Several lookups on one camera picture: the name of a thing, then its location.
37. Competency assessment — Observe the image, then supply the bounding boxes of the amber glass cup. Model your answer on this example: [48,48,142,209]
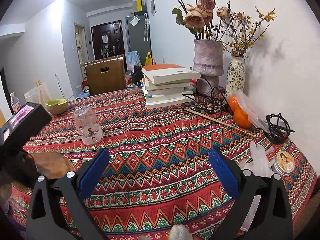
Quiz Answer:
[28,152,74,179]

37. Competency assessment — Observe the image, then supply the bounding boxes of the clear plastic glove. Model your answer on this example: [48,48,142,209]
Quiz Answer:
[237,141,276,231]

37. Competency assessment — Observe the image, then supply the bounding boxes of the round metal tin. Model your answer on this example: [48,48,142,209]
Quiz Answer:
[271,151,295,177]

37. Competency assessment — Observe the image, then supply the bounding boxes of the plastic water bottle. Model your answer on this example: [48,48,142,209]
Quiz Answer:
[10,92,21,113]

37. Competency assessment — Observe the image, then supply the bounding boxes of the green yellow bowl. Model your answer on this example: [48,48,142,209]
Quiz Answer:
[45,99,68,115]

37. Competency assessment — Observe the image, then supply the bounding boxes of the clear plastic container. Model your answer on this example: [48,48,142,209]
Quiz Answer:
[24,79,52,107]

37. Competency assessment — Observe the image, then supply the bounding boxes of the clear floral glass jar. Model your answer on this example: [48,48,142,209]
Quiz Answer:
[73,106,103,145]

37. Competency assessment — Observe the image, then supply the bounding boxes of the bag of oranges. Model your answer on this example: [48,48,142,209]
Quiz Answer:
[227,90,269,132]

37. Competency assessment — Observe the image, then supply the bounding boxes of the patterned red tablecloth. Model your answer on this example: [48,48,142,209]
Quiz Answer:
[25,88,317,239]

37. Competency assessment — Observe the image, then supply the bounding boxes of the wooden chair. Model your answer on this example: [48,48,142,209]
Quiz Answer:
[85,54,126,95]

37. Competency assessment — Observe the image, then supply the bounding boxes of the wooden chopstick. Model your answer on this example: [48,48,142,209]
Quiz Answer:
[184,108,255,138]

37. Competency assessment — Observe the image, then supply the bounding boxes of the floral white slim vase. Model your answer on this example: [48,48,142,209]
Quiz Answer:
[225,57,245,97]

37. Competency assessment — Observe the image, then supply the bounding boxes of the dark entrance door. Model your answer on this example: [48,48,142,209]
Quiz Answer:
[91,20,125,60]

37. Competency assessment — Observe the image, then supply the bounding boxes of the pink ceramic vase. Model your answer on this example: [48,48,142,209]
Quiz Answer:
[193,40,224,96]

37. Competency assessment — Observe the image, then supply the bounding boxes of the stack of books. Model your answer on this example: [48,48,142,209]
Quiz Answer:
[141,63,201,109]

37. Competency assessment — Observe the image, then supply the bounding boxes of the yellow tote bag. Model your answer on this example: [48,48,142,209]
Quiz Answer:
[145,51,154,66]

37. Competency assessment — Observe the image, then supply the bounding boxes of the grey refrigerator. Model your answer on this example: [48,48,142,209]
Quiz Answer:
[125,11,152,66]

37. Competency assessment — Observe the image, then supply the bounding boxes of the dried yellow twig flowers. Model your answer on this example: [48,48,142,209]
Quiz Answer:
[216,3,277,58]

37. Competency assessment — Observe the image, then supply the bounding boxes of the dried pink roses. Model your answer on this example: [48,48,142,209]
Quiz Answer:
[171,0,229,41]

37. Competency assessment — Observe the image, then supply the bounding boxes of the black coiled cable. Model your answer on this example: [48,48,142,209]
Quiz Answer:
[264,113,296,145]

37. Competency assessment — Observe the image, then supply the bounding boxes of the black wire tangle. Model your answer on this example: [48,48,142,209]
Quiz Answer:
[182,76,230,119]

